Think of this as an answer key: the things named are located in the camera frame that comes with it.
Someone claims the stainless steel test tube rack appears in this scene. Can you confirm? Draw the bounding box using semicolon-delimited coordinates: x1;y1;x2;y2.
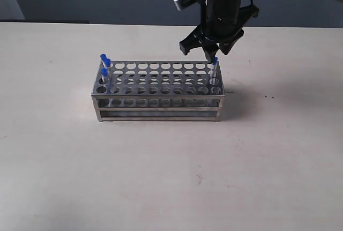
91;61;225;122

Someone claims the blue capped test tube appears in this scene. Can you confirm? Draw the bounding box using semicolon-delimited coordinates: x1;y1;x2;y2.
100;54;107;68
101;68;109;84
210;57;218;86
105;58;112;80

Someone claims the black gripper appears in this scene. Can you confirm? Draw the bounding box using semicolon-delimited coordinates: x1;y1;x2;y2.
179;0;259;63

